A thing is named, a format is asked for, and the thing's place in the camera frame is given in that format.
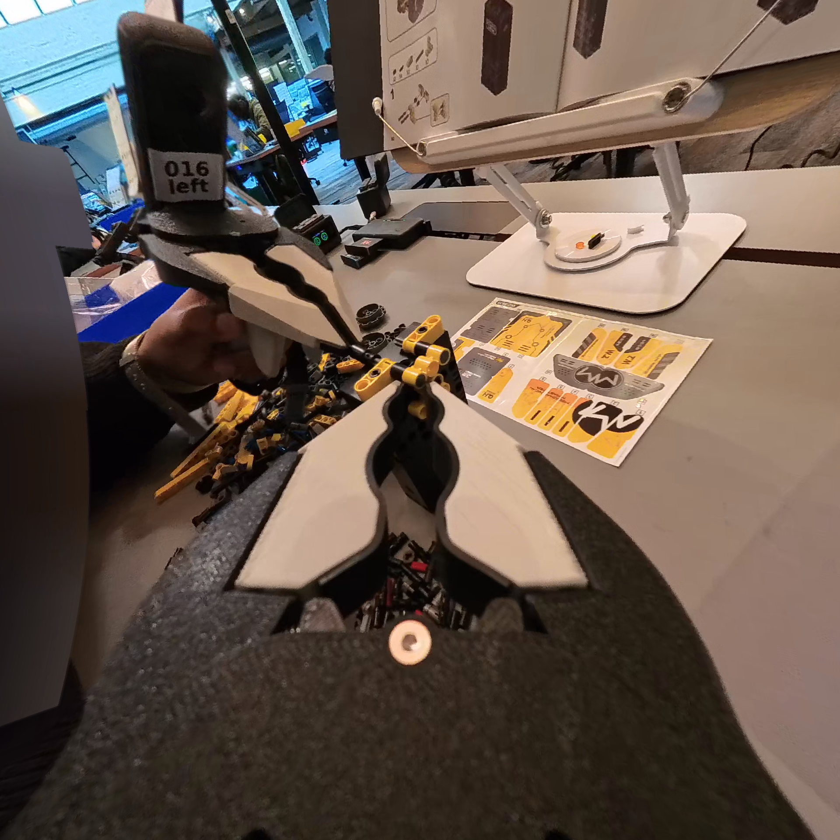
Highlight black brick assembly yellow connectors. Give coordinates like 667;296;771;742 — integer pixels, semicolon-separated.
353;315;471;514

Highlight person's left forearm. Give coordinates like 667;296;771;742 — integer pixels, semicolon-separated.
77;335;179;490

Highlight instruction booklet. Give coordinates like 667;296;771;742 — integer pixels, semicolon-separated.
326;0;840;161

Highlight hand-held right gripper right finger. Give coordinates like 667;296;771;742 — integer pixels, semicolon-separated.
428;382;589;590

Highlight black connector pin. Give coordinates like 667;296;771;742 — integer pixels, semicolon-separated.
341;340;403;374

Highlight yellow black sticker sheet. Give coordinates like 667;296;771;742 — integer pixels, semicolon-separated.
453;298;714;467

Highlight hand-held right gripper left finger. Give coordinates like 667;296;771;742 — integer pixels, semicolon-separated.
231;381;404;592

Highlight white book stand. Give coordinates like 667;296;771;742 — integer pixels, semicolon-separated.
371;66;840;315

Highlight blue storage bin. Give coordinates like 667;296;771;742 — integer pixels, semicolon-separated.
64;276;165;343

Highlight black battery holder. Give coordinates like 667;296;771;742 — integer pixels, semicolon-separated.
357;154;392;215

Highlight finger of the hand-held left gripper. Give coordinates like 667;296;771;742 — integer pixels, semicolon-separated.
189;252;349;347
265;243;359;346

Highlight pile of black red pins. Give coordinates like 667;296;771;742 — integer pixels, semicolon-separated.
354;532;475;632

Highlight grey wrist strap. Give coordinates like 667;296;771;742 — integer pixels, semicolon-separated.
120;333;206;441

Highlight black metal post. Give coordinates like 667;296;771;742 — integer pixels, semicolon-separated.
211;0;322;206

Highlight pile of yellow black pieces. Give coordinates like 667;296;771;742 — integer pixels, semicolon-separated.
154;353;368;526

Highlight black charger green lights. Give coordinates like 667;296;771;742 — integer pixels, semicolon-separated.
291;213;343;254

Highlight black device red label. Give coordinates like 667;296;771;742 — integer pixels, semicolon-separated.
340;218;434;270

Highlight person's left hand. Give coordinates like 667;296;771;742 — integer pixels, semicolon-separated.
134;288;264;395

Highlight background workbench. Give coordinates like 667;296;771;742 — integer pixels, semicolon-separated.
226;105;342;188

